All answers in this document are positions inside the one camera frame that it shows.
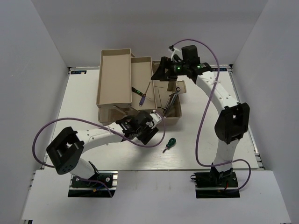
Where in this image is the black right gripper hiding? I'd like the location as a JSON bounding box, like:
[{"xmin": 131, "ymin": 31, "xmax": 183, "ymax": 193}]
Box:
[{"xmin": 151, "ymin": 56, "xmax": 189, "ymax": 82}]

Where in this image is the large ratchet wrench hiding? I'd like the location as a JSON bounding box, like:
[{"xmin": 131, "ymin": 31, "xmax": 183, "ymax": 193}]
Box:
[{"xmin": 164, "ymin": 87, "xmax": 181, "ymax": 117}]

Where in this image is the stubby green handled screwdriver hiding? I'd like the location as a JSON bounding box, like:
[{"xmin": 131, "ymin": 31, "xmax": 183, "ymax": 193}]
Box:
[{"xmin": 162, "ymin": 138, "xmax": 176, "ymax": 154}]

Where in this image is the small combination wrench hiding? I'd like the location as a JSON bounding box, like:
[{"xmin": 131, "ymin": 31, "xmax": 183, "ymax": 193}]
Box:
[{"xmin": 163, "ymin": 97, "xmax": 170, "ymax": 113}]

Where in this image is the blue handled long screwdriver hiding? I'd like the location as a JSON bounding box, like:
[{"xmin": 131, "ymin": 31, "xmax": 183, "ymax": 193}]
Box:
[{"xmin": 139, "ymin": 82, "xmax": 150, "ymax": 106}]

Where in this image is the slim black green precision screwdriver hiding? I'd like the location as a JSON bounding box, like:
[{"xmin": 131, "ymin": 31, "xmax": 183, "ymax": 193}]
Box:
[{"xmin": 131, "ymin": 87, "xmax": 151, "ymax": 100}]

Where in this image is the beige plastic toolbox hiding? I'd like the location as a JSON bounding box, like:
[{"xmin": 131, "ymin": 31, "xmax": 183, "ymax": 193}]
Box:
[{"xmin": 96, "ymin": 49, "xmax": 186, "ymax": 125}]

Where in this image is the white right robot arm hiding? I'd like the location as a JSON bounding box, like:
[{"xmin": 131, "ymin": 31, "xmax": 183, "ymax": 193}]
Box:
[{"xmin": 151, "ymin": 45, "xmax": 250, "ymax": 186}]

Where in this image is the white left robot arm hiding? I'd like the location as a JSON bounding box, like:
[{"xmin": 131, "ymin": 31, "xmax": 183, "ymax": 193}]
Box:
[{"xmin": 46, "ymin": 111, "xmax": 163, "ymax": 186}]

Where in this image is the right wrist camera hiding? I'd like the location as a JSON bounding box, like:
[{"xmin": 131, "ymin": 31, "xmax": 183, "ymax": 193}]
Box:
[{"xmin": 168, "ymin": 45, "xmax": 181, "ymax": 62}]

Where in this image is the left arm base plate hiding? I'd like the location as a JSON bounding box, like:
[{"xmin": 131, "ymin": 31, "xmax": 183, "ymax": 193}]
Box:
[{"xmin": 68, "ymin": 171, "xmax": 118, "ymax": 198}]

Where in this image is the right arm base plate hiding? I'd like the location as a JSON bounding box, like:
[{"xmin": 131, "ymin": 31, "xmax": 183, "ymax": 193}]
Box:
[{"xmin": 190, "ymin": 172, "xmax": 240, "ymax": 199}]

